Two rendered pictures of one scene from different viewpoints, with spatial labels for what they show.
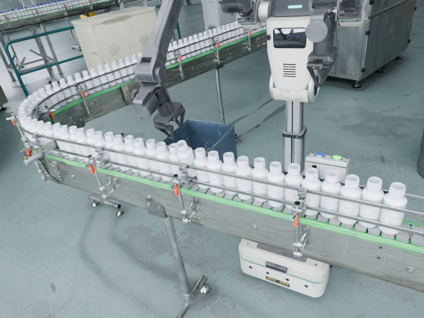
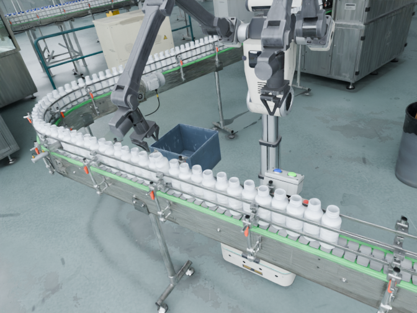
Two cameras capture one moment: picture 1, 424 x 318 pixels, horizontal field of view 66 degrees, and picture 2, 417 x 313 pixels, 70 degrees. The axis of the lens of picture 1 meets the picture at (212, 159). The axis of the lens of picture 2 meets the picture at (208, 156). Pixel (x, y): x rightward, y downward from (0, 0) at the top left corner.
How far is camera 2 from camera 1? 0.21 m
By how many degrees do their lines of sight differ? 4
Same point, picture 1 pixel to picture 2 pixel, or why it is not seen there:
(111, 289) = (111, 266)
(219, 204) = (189, 208)
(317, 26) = (263, 67)
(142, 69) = (116, 96)
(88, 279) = (92, 256)
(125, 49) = not seen: hidden behind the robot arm
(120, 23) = (136, 23)
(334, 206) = (282, 219)
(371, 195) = (311, 215)
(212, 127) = (199, 131)
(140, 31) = not seen: hidden behind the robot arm
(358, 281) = not seen: hidden behind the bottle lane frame
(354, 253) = (298, 261)
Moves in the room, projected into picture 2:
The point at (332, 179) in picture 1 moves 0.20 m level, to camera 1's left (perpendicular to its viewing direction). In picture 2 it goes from (279, 197) to (222, 203)
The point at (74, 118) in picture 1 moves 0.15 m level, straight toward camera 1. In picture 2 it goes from (84, 116) to (85, 123)
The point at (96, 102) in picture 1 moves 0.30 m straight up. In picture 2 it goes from (104, 102) to (92, 67)
